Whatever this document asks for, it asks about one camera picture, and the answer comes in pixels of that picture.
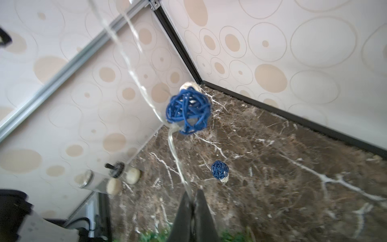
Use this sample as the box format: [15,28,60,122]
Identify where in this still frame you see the wicker ball string lights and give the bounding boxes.
[88,1,224,200]

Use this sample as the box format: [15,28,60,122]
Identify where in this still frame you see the clear jar silver lid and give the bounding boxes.
[80,170,123,196]

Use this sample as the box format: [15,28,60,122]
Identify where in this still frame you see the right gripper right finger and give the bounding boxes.
[193,190,220,242]

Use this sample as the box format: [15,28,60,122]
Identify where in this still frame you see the left diagonal aluminium frame bar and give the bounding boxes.
[1,1,152,141]

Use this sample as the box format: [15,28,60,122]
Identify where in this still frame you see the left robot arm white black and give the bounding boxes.
[1,65,112,242]

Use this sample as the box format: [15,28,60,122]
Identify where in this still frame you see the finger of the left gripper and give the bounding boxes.
[0,28,12,47]

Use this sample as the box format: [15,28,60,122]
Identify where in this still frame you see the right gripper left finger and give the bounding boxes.
[167,192,193,242]

